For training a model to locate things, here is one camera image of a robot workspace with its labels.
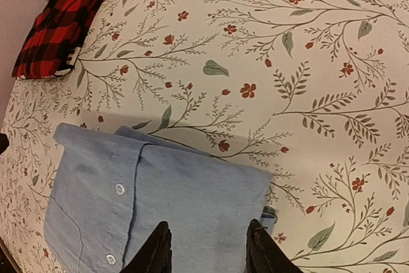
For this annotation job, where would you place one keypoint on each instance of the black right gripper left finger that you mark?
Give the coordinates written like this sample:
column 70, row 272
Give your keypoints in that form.
column 155, row 255

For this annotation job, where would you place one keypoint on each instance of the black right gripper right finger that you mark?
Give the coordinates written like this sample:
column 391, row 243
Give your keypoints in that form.
column 263, row 255

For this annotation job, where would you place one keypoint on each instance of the light blue long sleeve shirt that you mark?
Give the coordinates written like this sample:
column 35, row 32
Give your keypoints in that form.
column 111, row 191

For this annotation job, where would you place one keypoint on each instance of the red black plaid shirt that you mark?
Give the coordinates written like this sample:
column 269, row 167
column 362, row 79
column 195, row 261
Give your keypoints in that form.
column 55, row 38

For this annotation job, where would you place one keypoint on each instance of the floral patterned table cloth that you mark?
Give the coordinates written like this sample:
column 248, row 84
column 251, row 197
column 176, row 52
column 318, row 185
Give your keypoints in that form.
column 314, row 92

